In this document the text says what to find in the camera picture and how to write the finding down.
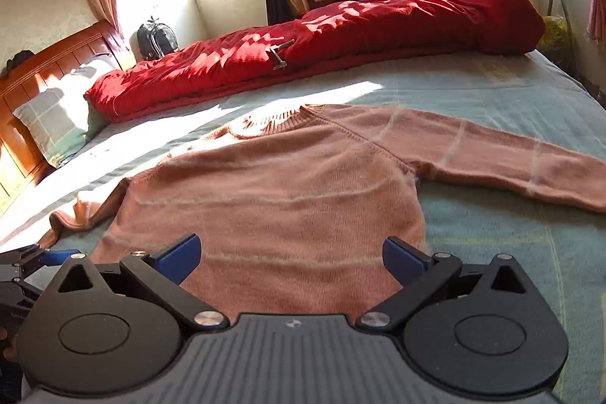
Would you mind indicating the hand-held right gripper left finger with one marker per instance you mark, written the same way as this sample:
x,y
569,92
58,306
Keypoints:
x,y
177,257

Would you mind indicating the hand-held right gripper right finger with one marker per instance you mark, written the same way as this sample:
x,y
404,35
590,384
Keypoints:
x,y
402,259

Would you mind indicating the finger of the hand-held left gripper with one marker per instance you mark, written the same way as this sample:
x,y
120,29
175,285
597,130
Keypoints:
x,y
59,256

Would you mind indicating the orange knit sweater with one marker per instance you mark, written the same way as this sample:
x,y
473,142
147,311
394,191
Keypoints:
x,y
284,195

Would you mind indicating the person's left hand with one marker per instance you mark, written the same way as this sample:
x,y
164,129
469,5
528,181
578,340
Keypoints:
x,y
8,345

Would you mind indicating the plaid pillow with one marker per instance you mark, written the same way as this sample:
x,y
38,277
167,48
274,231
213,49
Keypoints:
x,y
61,110

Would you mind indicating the small black cloth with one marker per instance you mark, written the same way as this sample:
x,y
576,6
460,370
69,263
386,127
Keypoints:
x,y
19,61

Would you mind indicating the wooden headboard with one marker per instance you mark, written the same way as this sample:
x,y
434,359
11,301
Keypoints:
x,y
57,53

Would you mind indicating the grey backpack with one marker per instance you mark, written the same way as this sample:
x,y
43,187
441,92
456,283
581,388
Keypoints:
x,y
156,39

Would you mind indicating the grey metal tool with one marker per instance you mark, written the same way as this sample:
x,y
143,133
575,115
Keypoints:
x,y
281,53

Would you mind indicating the red quilt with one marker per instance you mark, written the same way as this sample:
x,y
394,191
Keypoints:
x,y
355,35

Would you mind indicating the yellow bundle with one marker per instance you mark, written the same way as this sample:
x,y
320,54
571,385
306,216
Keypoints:
x,y
558,39

